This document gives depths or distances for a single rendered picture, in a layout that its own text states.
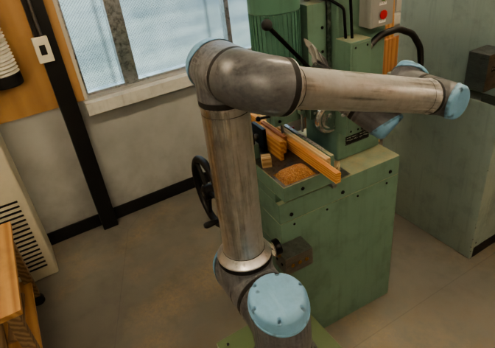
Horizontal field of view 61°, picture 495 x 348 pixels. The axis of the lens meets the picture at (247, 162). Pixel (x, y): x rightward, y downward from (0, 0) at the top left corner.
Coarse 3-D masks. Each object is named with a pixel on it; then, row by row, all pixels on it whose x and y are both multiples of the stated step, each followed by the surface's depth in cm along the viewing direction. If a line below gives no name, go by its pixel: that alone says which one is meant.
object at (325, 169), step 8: (264, 120) 179; (288, 136) 165; (288, 144) 163; (296, 144) 159; (296, 152) 159; (304, 152) 153; (304, 160) 155; (312, 160) 150; (320, 160) 147; (320, 168) 147; (328, 168) 142; (328, 176) 144; (336, 176) 140
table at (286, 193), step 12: (288, 156) 160; (264, 168) 154; (276, 168) 153; (312, 168) 151; (264, 180) 154; (276, 180) 147; (300, 180) 145; (312, 180) 147; (324, 180) 150; (276, 192) 148; (288, 192) 144; (300, 192) 147
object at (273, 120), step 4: (296, 112) 161; (272, 116) 158; (276, 116) 157; (280, 116) 158; (284, 116) 159; (288, 116) 160; (292, 116) 161; (296, 116) 162; (300, 116) 162; (304, 116) 163; (268, 120) 162; (272, 120) 159; (276, 120) 158; (280, 120) 158; (284, 120) 160; (288, 120) 160; (292, 120) 161; (272, 124) 160; (276, 124) 159; (280, 124) 159; (284, 124) 161
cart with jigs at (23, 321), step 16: (0, 240) 196; (0, 256) 186; (16, 256) 210; (0, 272) 177; (16, 272) 176; (0, 288) 169; (16, 288) 168; (32, 288) 218; (0, 304) 161; (16, 304) 160; (32, 304) 206; (0, 320) 156; (16, 320) 161; (32, 320) 198; (0, 336) 190; (16, 336) 164; (32, 336) 171
